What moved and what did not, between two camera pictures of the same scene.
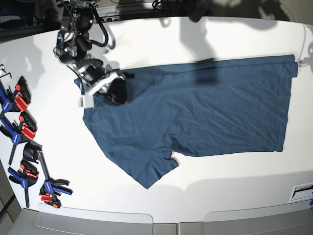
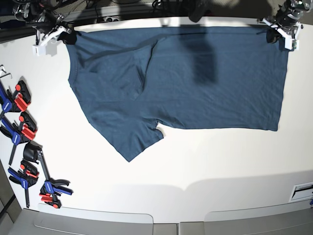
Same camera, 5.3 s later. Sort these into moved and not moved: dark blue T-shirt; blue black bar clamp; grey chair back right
Moved: dark blue T-shirt
Not moved: blue black bar clamp; grey chair back right
